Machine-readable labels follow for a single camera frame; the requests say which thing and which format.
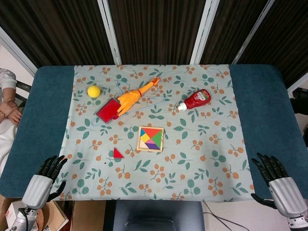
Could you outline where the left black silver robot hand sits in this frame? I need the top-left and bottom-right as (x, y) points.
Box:
(22, 155), (68, 210)

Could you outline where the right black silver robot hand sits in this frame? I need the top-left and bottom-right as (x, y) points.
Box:
(251, 152), (305, 218)

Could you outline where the red triangle piece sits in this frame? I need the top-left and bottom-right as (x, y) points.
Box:
(113, 147), (125, 159)

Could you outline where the wooden tangram tray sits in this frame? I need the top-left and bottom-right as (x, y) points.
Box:
(136, 125), (165, 154)

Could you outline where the yellow square tangram piece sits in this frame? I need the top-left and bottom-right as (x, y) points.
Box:
(140, 133), (152, 145)

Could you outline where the orange large triangle tangram piece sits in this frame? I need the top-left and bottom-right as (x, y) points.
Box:
(141, 128), (163, 140)

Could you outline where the green large triangle tangram piece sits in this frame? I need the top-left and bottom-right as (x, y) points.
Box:
(151, 128), (163, 150)

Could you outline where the open cardboard box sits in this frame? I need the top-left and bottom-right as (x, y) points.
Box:
(0, 194), (70, 231)

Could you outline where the white box with red label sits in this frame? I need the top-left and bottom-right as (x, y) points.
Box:
(4, 201), (25, 230)

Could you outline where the dark blue table cover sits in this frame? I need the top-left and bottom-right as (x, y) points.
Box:
(0, 64), (308, 201)

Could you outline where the person in white clothes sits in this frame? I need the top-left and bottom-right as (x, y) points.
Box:
(0, 68), (24, 175)

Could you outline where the black office chair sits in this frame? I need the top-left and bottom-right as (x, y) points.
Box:
(289, 87), (308, 114)

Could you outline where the black chair beside person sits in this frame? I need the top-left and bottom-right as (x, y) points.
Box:
(14, 80), (32, 109)

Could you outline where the red ink pad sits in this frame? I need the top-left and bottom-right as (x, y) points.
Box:
(95, 97), (121, 125)

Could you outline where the floral patterned tablecloth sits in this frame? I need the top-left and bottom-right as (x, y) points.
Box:
(48, 64), (256, 202)

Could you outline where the yellow ball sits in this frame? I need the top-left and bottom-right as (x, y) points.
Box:
(87, 85), (102, 98)

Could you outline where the orange rubber chicken toy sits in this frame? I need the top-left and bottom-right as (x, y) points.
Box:
(113, 77), (162, 120)

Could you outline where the red ketchup bottle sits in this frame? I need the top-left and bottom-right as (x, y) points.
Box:
(178, 89), (213, 112)

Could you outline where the black cable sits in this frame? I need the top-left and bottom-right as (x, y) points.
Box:
(203, 201), (250, 231)

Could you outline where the white partition post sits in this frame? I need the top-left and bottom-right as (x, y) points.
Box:
(97, 0), (123, 65)
(0, 26), (39, 77)
(287, 71), (308, 95)
(191, 0), (220, 64)
(231, 0), (275, 65)

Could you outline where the light blue wire hanger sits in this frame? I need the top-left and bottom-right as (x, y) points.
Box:
(90, 81), (167, 127)

